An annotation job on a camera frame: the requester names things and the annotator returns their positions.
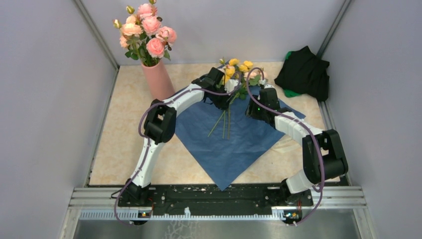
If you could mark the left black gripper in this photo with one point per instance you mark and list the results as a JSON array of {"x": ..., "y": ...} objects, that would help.
[{"x": 225, "y": 104}]

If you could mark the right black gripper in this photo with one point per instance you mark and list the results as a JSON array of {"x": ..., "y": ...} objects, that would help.
[{"x": 251, "y": 110}]

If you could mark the small yellow pink flower bouquet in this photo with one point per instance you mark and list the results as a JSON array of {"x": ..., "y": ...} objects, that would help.
[{"x": 229, "y": 68}]

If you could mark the peach rose stem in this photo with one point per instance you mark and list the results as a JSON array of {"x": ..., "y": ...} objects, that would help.
[{"x": 253, "y": 77}]

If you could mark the blue wrapping paper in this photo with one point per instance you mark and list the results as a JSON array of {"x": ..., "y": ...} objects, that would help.
[{"x": 244, "y": 158}]

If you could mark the pale pink rose stem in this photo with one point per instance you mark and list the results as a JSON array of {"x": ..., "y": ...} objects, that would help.
[{"x": 130, "y": 33}]

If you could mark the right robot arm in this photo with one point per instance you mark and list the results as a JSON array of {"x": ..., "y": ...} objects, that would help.
[{"x": 323, "y": 155}]

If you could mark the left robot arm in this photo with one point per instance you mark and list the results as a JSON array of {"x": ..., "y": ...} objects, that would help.
[{"x": 158, "y": 124}]

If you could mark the pink ceramic vase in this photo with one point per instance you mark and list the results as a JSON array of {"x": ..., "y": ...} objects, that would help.
[{"x": 158, "y": 81}]

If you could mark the pink rose bunch in vase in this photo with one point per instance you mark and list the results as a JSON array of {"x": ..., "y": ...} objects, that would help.
[{"x": 157, "y": 40}]

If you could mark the green cloth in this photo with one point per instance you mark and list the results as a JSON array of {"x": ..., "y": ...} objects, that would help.
[{"x": 289, "y": 93}]

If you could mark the black cloth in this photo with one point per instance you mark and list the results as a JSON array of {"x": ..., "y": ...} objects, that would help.
[{"x": 305, "y": 73}]

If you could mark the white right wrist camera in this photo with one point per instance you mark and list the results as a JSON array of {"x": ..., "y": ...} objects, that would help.
[{"x": 263, "y": 84}]

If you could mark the right aluminium frame post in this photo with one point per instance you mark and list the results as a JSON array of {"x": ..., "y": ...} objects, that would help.
[{"x": 334, "y": 26}]

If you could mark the aluminium frame post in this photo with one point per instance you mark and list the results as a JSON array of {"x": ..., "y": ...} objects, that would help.
[
  {"x": 334, "y": 26},
  {"x": 95, "y": 32}
]

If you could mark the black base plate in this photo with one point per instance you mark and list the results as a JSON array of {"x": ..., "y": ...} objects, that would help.
[{"x": 210, "y": 200}]

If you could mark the left aluminium frame post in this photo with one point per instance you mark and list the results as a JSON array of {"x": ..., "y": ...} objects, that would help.
[{"x": 95, "y": 32}]

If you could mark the aluminium front rail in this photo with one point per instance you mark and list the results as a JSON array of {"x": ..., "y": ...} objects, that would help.
[{"x": 96, "y": 204}]

